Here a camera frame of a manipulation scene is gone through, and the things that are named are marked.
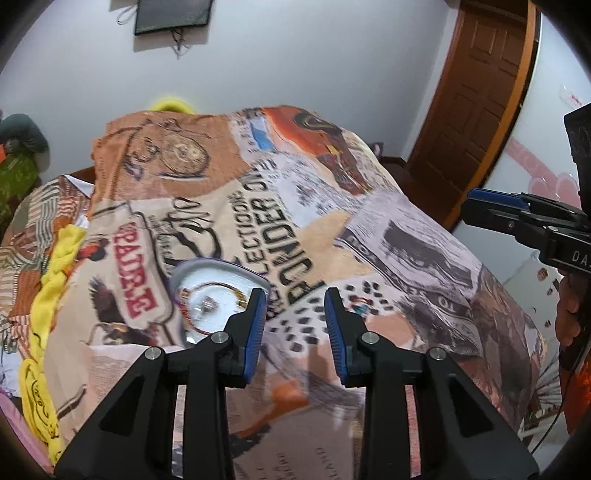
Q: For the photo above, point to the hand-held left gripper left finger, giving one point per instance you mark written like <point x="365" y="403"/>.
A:
<point x="256" y="332"/>

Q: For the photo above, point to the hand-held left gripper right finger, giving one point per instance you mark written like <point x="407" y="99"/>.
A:
<point x="334" y="332"/>

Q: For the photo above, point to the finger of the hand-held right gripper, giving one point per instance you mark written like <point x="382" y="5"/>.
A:
<point x="494" y="195"/>
<point x="494" y="216"/>

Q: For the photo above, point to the white plate purple rim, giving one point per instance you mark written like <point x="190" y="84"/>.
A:
<point x="203" y="272"/>

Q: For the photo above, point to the person's right forearm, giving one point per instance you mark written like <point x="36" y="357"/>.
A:
<point x="577" y="374"/>

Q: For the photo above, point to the person's right hand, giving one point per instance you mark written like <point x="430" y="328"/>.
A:
<point x="570" y="309"/>

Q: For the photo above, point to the white sliding wardrobe door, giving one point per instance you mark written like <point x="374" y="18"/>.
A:
<point x="540" y="138"/>

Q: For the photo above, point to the brown wooden door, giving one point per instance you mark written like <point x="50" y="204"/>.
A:
<point x="471" y="101"/>

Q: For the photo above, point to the printed blanket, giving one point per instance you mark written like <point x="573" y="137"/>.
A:
<point x="369" y="240"/>

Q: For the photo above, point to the dark bag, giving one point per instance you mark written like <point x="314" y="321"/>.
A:
<point x="378" y="148"/>

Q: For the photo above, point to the yellow cloth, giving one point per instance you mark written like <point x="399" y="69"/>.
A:
<point x="51" y="295"/>

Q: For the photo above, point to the striped patterned bed sheet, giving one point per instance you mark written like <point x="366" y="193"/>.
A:
<point x="32" y="258"/>

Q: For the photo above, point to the yellow cushion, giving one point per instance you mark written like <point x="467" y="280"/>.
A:
<point x="171" y="104"/>

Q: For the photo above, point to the pink bed sheet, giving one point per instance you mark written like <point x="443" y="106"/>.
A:
<point x="21" y="424"/>

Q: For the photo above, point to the green patterned cloth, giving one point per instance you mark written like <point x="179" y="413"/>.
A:
<point x="16" y="184"/>

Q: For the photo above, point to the grey-green cloth bundle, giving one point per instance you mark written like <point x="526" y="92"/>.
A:
<point x="23" y="134"/>

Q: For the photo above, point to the orange wooden door frame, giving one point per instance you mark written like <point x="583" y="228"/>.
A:
<point x="524" y="92"/>

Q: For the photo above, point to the small black wall monitor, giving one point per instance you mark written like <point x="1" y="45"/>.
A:
<point x="173" y="16"/>

